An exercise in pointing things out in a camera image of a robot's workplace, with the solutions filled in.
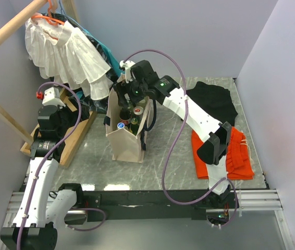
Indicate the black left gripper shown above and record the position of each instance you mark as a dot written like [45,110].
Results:
[63,109]

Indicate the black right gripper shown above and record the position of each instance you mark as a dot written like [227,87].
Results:
[120,88]

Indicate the blue-cap water bottle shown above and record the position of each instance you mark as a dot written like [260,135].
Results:
[120,126]

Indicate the beige canvas tote bag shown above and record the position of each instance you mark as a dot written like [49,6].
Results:
[125,145]

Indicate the Coca-Cola glass bottle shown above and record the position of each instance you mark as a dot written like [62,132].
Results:
[125,116]

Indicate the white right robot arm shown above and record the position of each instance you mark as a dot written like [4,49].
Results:
[214,134]

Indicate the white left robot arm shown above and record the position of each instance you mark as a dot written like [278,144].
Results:
[38,182]

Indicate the teal garment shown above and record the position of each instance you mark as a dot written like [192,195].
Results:
[106,54]

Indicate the green glass bottle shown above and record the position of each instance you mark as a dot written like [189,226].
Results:
[134,127]

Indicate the white pleated dress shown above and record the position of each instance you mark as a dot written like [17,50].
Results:
[46,46]

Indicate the wooden rack diagonal brace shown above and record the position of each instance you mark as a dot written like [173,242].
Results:
[13,124]

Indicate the orange clothes hanger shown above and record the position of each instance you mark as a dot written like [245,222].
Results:
[53,4]

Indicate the black folded garment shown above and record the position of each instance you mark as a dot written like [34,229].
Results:
[215,100]

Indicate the wooden hanging rod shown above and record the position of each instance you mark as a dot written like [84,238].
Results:
[19,19]

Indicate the orange folded garment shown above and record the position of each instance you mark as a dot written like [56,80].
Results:
[238,161]

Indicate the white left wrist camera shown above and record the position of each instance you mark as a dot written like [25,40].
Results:
[50,97]

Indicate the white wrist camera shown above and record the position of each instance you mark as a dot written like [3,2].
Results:
[126,65]
[50,97]

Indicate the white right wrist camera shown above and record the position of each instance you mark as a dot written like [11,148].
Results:
[126,65]

